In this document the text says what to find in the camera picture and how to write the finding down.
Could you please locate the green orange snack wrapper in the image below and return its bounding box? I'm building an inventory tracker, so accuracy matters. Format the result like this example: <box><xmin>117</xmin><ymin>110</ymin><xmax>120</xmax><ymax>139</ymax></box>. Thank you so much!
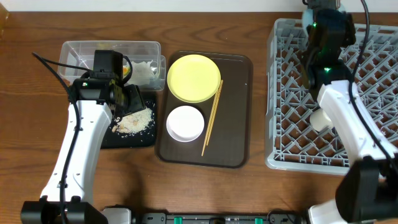
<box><xmin>123</xmin><ymin>65</ymin><xmax>130</xmax><ymax>77</ymax></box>

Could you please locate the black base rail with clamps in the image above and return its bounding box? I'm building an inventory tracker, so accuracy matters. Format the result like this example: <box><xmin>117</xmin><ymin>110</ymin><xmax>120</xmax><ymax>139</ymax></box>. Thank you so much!
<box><xmin>132</xmin><ymin>209</ymin><xmax>310</xmax><ymax>224</ymax></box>

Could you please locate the dark brown serving tray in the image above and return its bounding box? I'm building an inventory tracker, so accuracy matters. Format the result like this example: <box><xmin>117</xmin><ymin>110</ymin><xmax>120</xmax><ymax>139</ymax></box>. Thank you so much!
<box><xmin>155</xmin><ymin>52</ymin><xmax>253</xmax><ymax>169</ymax></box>

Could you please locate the spilled rice pile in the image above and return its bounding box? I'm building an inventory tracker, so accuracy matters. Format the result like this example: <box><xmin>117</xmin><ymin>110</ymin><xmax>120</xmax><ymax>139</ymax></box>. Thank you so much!
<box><xmin>111</xmin><ymin>108</ymin><xmax>154</xmax><ymax>136</ymax></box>

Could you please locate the clear plastic waste bin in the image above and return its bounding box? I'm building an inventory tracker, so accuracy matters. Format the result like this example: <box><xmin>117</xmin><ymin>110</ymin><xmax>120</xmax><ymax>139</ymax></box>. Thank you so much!
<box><xmin>59</xmin><ymin>40</ymin><xmax>166</xmax><ymax>91</ymax></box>

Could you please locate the yellow plate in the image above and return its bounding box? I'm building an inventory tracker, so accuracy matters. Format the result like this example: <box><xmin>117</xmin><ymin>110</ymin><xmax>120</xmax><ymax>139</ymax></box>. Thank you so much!
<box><xmin>167</xmin><ymin>54</ymin><xmax>221</xmax><ymax>103</ymax></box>

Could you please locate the light blue bowl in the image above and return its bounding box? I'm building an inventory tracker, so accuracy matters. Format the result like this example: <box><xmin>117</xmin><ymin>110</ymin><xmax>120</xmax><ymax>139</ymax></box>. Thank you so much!
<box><xmin>302</xmin><ymin>9</ymin><xmax>313</xmax><ymax>32</ymax></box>

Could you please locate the white bowl with rice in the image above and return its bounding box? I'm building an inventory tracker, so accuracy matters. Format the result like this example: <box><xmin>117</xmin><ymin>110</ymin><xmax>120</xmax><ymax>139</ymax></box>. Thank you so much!
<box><xmin>166</xmin><ymin>106</ymin><xmax>205</xmax><ymax>142</ymax></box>

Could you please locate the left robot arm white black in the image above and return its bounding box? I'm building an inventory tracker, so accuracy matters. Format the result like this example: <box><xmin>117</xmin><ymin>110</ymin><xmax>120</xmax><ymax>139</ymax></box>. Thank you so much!
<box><xmin>21</xmin><ymin>78</ymin><xmax>145</xmax><ymax>223</ymax></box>

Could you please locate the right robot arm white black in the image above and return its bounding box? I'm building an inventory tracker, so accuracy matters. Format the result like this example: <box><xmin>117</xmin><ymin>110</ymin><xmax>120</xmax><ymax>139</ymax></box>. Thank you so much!
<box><xmin>300</xmin><ymin>7</ymin><xmax>397</xmax><ymax>223</ymax></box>

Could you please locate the wooden chopstick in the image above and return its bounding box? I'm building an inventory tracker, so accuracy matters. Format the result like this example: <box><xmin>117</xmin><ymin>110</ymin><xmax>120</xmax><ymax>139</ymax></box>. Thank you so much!
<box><xmin>201</xmin><ymin>80</ymin><xmax>223</xmax><ymax>156</ymax></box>
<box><xmin>206</xmin><ymin>80</ymin><xmax>223</xmax><ymax>146</ymax></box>

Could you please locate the crumpled white tissue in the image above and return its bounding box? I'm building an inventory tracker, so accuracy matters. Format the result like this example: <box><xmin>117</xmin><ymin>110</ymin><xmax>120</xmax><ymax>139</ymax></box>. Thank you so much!
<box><xmin>127</xmin><ymin>60</ymin><xmax>157</xmax><ymax>86</ymax></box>

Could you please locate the grey dishwasher rack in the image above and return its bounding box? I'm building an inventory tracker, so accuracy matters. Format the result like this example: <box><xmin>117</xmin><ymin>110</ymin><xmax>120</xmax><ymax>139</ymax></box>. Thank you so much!
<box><xmin>265</xmin><ymin>19</ymin><xmax>397</xmax><ymax>175</ymax></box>

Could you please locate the black food waste tray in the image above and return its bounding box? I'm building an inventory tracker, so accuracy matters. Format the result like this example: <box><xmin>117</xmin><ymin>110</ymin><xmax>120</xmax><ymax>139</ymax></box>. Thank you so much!
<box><xmin>101</xmin><ymin>92</ymin><xmax>157</xmax><ymax>149</ymax></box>

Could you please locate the pale green cup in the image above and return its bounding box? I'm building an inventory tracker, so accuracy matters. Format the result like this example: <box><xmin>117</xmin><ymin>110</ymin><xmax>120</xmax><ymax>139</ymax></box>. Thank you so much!
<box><xmin>310</xmin><ymin>108</ymin><xmax>334</xmax><ymax>132</ymax></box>

